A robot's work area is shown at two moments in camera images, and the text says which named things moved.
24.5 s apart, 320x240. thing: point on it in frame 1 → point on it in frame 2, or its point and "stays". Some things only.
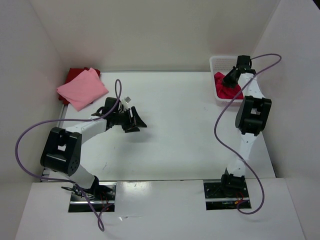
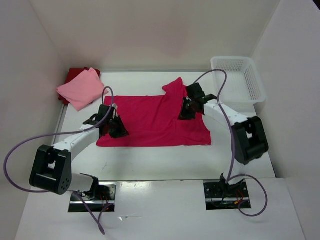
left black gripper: (140, 123) → (122, 131)
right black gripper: (226, 79) → (184, 115)
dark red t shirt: (72, 74) stays
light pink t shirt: (83, 89) stays
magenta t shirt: (225, 91) → (153, 120)
